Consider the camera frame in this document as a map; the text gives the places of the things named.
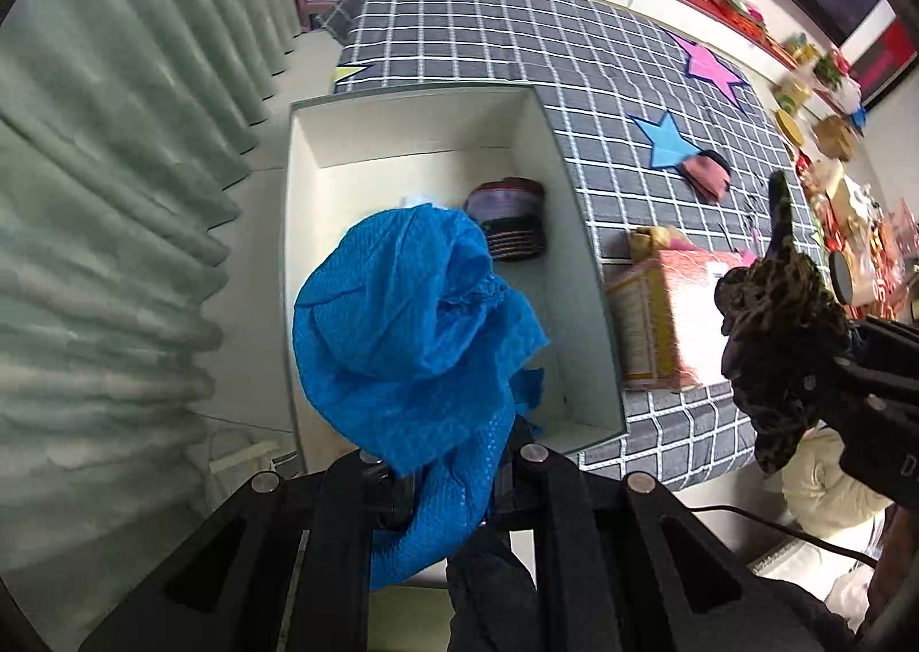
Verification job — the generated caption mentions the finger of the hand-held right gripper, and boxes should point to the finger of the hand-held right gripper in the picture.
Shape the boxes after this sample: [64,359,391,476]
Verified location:
[811,318,919,423]
[767,169,797,265]

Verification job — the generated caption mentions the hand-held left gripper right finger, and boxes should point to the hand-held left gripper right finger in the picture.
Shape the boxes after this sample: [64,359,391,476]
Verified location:
[492,422,859,652]

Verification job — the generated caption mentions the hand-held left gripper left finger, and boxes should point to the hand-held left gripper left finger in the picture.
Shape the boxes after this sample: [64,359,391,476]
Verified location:
[75,447,418,652]

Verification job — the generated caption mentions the red knitted hat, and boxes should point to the red knitted hat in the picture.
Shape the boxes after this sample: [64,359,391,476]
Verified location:
[678,149,733,204]

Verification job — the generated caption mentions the leopard print cloth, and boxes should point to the leopard print cloth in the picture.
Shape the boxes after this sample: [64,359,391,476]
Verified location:
[714,242,852,475]

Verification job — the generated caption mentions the beige sock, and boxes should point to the beige sock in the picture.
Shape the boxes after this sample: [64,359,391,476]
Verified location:
[628,226,694,261]

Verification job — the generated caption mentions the blue mesh cloth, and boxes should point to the blue mesh cloth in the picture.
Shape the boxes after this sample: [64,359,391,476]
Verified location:
[291,203,550,592]

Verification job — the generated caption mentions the white storage box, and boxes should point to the white storage box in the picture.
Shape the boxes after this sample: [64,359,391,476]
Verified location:
[283,84,629,473]

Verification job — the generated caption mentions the jar with yellow lid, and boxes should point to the jar with yellow lid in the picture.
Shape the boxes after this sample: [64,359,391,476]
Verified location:
[775,110,809,151]

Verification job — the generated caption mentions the black round disc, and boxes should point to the black round disc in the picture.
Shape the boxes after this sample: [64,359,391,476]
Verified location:
[829,252,859,304]

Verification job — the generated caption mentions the brown cardboard box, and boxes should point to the brown cardboard box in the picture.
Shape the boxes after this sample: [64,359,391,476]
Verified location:
[814,115,859,161]

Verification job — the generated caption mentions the white power strip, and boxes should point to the white power strip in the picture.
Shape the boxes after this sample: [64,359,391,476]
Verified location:
[208,429,288,473]

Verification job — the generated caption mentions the yellow bag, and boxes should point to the yellow bag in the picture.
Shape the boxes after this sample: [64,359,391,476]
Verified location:
[779,74,816,114]

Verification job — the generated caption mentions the white bag with flowers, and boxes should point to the white bag with flowers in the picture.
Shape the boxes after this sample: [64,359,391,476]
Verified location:
[814,49,863,114]

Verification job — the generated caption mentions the red patterned cardboard box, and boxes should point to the red patterned cardboard box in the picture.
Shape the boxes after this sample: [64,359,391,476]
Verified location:
[607,248,762,389]

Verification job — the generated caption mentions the grey checkered star blanket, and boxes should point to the grey checkered star blanket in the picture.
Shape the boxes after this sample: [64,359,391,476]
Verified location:
[326,0,834,488]

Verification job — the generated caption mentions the green curtain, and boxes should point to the green curtain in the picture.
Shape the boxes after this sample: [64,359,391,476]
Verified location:
[0,0,303,588]

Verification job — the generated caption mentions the black cable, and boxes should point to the black cable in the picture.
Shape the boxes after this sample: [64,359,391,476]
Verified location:
[689,507,878,561]

